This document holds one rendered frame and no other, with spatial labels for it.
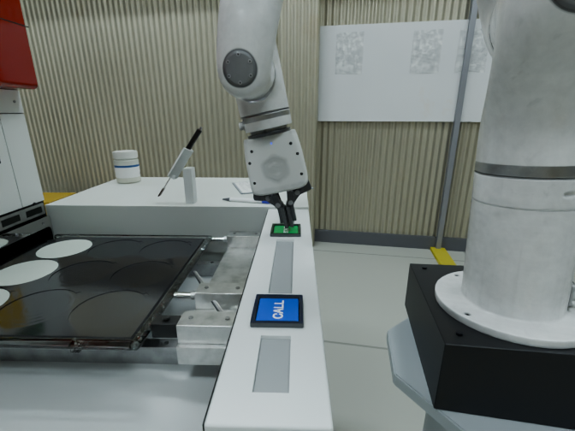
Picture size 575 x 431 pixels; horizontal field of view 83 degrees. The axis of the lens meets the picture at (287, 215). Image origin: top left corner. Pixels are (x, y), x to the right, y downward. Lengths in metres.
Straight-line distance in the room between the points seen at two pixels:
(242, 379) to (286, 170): 0.35
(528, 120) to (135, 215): 0.76
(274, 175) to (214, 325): 0.26
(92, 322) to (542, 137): 0.59
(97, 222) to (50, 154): 3.33
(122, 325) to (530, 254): 0.52
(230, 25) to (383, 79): 2.47
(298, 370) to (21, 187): 0.75
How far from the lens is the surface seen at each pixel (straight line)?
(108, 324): 0.53
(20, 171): 0.91
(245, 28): 0.48
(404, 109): 2.91
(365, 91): 2.88
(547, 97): 0.43
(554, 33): 0.40
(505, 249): 0.47
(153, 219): 0.84
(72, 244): 0.86
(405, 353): 0.58
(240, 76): 0.47
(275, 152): 0.55
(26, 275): 0.74
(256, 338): 0.35
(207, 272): 0.77
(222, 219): 0.78
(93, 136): 3.83
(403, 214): 3.07
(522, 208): 0.46
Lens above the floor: 1.17
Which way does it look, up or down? 18 degrees down
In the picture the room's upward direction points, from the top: straight up
